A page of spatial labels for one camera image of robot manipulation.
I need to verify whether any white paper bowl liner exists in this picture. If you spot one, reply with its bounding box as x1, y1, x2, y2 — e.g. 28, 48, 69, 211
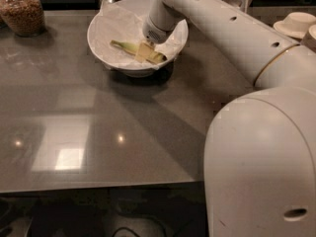
89, 0, 188, 71

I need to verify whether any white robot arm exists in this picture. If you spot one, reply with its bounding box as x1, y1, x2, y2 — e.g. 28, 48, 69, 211
143, 0, 316, 237

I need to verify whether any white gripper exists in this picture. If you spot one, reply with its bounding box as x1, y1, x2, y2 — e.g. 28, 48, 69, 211
134, 0, 182, 64

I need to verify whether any white ceramic bowl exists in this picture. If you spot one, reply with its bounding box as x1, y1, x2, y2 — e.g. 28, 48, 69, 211
86, 0, 189, 79

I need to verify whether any black cable under table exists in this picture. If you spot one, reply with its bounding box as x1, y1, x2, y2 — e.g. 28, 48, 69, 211
112, 214, 172, 237

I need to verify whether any stack of paper plates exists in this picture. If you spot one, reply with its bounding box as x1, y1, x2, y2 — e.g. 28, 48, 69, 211
301, 25, 316, 52

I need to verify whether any left glass jar of grains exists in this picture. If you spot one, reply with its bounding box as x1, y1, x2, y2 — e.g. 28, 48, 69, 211
0, 0, 45, 37

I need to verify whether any yellow green banana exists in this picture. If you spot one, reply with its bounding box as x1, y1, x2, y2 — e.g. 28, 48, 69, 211
110, 39, 168, 65

